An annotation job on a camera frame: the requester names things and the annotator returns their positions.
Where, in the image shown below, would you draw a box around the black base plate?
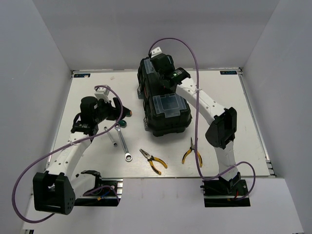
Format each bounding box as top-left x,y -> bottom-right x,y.
200,179 -> 251,208
75,179 -> 123,207

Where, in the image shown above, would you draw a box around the yellow needle-nose pliers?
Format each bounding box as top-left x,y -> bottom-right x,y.
181,136 -> 203,168
139,149 -> 168,176

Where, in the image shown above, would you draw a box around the left yellow needle-nose pliers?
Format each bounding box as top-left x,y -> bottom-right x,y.
139,149 -> 168,176

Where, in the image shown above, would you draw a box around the purple cable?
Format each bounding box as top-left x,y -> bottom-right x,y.
147,38 -> 256,201
11,84 -> 124,224

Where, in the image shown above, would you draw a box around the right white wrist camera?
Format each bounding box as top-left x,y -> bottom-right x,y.
150,47 -> 162,58

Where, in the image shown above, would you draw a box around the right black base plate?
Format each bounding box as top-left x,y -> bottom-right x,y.
200,179 -> 251,208

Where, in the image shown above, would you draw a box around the short silver combination wrench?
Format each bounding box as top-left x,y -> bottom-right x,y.
103,126 -> 117,147

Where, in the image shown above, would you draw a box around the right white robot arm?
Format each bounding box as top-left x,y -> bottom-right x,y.
149,52 -> 241,195

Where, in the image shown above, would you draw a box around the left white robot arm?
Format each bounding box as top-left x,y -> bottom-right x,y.
33,96 -> 126,215

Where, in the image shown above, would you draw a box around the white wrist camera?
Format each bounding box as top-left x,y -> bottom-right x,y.
95,87 -> 110,103
150,47 -> 162,58

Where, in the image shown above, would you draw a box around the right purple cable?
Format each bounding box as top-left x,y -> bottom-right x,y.
147,38 -> 256,201

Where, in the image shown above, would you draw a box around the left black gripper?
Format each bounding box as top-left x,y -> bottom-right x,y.
94,97 -> 130,123

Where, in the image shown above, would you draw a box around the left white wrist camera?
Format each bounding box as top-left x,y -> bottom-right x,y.
95,87 -> 110,103

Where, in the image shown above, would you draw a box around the right yellow needle-nose pliers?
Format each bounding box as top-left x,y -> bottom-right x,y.
181,136 -> 203,168

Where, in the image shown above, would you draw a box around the green orange stubby screwdriver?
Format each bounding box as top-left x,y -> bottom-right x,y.
123,109 -> 132,117

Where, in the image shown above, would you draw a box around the long silver combination wrench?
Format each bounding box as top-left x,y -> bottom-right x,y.
115,124 -> 133,162

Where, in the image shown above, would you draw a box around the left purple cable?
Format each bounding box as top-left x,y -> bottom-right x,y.
11,84 -> 124,224

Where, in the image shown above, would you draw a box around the black plastic toolbox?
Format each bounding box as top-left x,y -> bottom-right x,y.
137,55 -> 192,137

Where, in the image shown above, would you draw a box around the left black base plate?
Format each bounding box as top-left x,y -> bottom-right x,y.
75,179 -> 123,207

